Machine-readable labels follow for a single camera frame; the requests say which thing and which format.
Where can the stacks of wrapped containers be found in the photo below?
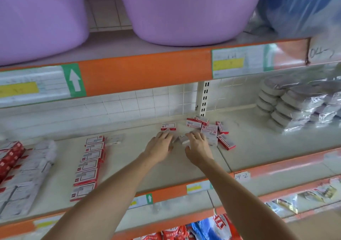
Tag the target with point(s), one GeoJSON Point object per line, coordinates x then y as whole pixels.
{"type": "Point", "coordinates": [298, 101]}

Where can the white shelf with orange edges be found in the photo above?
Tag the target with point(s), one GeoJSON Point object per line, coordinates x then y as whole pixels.
{"type": "Point", "coordinates": [266, 141]}

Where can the pile of large red bags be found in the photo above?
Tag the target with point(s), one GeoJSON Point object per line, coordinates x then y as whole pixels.
{"type": "Point", "coordinates": [213, 229]}

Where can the purple plastic basin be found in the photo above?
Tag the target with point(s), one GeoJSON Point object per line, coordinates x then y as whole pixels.
{"type": "Point", "coordinates": [37, 18]}
{"type": "Point", "coordinates": [192, 10]}

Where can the person's left hand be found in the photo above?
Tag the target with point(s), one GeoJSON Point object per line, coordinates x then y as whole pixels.
{"type": "Point", "coordinates": [159, 147]}

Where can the person's right forearm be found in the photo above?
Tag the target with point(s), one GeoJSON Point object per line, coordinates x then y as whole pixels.
{"type": "Point", "coordinates": [245, 205]}

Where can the large label with green arrow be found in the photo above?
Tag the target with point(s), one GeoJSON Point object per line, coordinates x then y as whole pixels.
{"type": "Point", "coordinates": [37, 85]}
{"type": "Point", "coordinates": [242, 61]}

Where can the small price label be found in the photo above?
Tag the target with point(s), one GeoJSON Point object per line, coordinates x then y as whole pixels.
{"type": "Point", "coordinates": [140, 201]}
{"type": "Point", "coordinates": [199, 186]}
{"type": "Point", "coordinates": [48, 221]}

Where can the pile of red white boxes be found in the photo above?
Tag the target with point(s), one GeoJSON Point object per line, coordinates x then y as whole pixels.
{"type": "Point", "coordinates": [226, 141]}

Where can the person's right hand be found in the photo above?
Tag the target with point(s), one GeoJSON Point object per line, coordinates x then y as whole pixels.
{"type": "Point", "coordinates": [200, 151]}

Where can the blue plastic bag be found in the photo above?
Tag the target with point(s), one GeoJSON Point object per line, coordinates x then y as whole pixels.
{"type": "Point", "coordinates": [303, 2]}

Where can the white handwritten label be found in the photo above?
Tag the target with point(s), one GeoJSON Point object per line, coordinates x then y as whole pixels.
{"type": "Point", "coordinates": [242, 176]}
{"type": "Point", "coordinates": [322, 53]}

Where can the person's left forearm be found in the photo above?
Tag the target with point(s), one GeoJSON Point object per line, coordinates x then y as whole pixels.
{"type": "Point", "coordinates": [101, 200]}

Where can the white perforated shelf upright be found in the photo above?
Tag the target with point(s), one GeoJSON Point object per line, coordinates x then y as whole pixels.
{"type": "Point", "coordinates": [203, 98]}

